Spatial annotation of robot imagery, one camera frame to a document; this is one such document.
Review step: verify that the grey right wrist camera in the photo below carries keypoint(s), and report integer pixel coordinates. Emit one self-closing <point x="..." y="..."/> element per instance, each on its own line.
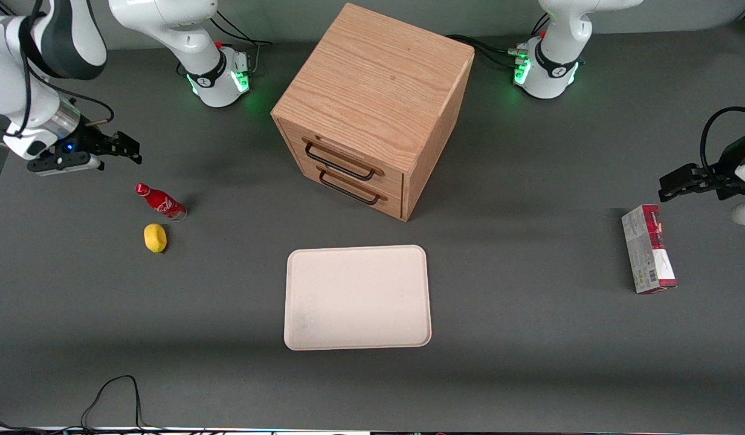
<point x="67" y="164"/>

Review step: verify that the yellow lemon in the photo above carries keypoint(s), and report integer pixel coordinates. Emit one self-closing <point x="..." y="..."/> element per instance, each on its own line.
<point x="155" y="238"/>

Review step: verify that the grey and red carton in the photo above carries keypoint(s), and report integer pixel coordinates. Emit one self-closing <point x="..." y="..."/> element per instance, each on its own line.
<point x="647" y="254"/>

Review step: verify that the wooden drawer cabinet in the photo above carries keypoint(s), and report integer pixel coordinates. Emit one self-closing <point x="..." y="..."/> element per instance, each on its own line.
<point x="378" y="78"/>

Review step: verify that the wooden drawer front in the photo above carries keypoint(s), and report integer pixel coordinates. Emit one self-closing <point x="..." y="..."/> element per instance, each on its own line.
<point x="387" y="176"/>
<point x="390" y="202"/>

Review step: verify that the red coke bottle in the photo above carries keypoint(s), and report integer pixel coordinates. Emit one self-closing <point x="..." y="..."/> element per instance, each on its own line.
<point x="164" y="204"/>

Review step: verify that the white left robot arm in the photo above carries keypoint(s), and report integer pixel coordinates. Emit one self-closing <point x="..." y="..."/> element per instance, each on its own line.
<point x="559" y="54"/>

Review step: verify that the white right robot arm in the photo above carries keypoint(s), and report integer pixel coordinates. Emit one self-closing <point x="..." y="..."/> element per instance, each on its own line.
<point x="167" y="24"/>

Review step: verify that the beige plastic tray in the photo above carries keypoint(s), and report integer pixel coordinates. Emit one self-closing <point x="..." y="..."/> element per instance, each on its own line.
<point x="357" y="296"/>

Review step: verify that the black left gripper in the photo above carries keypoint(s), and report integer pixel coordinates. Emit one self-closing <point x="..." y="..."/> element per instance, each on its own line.
<point x="715" y="176"/>

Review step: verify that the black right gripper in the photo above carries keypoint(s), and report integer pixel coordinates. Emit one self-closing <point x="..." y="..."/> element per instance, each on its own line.
<point x="98" y="144"/>

